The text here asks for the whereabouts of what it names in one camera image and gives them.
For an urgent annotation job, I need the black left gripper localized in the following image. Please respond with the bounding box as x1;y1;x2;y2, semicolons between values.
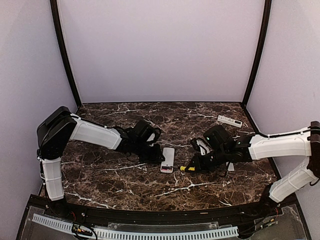
133;140;166;164

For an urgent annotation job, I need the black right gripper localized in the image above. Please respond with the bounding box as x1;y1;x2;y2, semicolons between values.
185;146;229;174

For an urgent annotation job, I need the grey remote control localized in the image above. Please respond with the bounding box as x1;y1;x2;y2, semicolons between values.
160;147;175;174

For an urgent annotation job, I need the yellow handle screwdriver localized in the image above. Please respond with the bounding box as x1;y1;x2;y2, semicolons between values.
178;166;196;172

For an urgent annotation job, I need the grey battery cover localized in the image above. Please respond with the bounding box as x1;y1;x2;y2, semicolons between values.
226;162;235;172

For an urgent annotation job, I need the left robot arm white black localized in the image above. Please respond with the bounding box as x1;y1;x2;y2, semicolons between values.
36;106;165;218

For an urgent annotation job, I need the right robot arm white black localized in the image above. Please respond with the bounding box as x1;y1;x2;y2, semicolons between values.
180;121;320;217

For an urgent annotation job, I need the white remote control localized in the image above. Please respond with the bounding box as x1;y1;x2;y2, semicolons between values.
217;115;243;128

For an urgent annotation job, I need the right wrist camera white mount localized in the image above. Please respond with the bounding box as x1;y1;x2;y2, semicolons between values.
190;137;213;156

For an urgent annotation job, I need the white slotted cable duct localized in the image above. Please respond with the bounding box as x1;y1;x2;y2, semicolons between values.
32;213;239;240

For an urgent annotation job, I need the right black frame post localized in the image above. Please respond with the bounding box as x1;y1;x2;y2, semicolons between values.
241;0;272;109

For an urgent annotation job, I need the black frame post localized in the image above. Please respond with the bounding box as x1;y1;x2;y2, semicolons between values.
241;0;272;109
49;0;82;108

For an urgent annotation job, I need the left black frame post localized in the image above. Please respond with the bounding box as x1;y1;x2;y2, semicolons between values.
49;0;82;108

